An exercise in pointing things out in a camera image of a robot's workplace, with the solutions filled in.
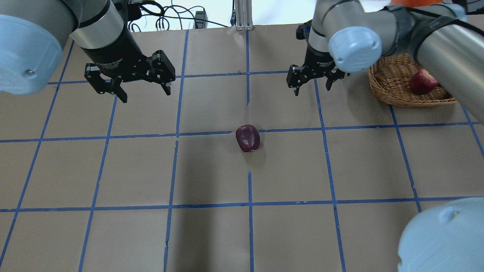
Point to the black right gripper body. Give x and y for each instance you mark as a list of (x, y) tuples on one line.
[(317, 59)]

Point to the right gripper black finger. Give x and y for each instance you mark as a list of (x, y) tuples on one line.
[(334, 76), (297, 76)]

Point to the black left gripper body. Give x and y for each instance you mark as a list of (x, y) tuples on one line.
[(113, 53)]

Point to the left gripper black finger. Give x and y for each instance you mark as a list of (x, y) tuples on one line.
[(161, 71), (93, 75)]

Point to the dark red apple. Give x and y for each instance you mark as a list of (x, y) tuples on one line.
[(248, 138)]

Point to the red yellow apple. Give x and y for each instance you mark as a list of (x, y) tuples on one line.
[(423, 83)]

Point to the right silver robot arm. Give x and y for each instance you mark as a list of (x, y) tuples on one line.
[(342, 38)]

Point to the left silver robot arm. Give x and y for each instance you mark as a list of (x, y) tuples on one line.
[(33, 34)]

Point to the woven wicker basket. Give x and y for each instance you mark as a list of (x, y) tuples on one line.
[(389, 80)]

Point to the aluminium frame post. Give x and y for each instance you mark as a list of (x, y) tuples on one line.
[(242, 15)]

